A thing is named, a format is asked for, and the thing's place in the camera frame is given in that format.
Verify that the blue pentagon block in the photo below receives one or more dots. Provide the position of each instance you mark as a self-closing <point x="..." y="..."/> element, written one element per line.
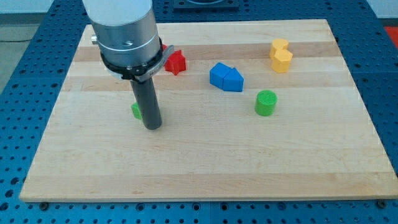
<point x="233" y="81"/>

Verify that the red star block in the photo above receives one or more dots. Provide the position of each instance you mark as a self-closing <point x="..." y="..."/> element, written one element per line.
<point x="176" y="63"/>

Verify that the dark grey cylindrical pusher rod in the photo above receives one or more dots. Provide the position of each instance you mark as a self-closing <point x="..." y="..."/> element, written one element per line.
<point x="146" y="99"/>

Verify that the black mounting ring flange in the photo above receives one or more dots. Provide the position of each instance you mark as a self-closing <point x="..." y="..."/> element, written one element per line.
<point x="142" y="72"/>

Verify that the green cylinder block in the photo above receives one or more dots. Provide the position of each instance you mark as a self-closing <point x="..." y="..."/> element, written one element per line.
<point x="266" y="101"/>

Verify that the yellow hexagon block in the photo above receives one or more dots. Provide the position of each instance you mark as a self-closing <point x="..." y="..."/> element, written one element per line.
<point x="281" y="61"/>

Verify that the light wooden board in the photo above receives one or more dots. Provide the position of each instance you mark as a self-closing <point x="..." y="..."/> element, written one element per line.
<point x="319" y="144"/>

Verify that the yellow cylinder block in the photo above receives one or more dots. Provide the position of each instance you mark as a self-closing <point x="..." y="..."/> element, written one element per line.
<point x="278" y="44"/>

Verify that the blue cube block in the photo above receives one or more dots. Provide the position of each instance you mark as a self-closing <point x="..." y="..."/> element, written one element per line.
<point x="218" y="73"/>

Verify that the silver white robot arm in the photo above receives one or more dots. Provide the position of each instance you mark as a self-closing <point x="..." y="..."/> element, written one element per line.
<point x="130" y="48"/>

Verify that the green star block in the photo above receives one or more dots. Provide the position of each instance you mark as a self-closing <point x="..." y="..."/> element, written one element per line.
<point x="136" y="111"/>

